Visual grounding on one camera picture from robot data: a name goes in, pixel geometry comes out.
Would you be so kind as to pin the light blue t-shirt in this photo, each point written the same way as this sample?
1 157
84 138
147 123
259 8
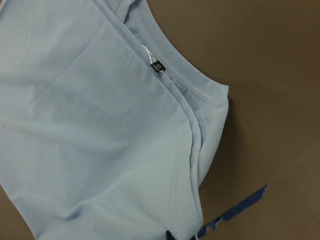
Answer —
106 130

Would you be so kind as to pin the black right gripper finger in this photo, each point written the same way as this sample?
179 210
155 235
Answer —
169 236

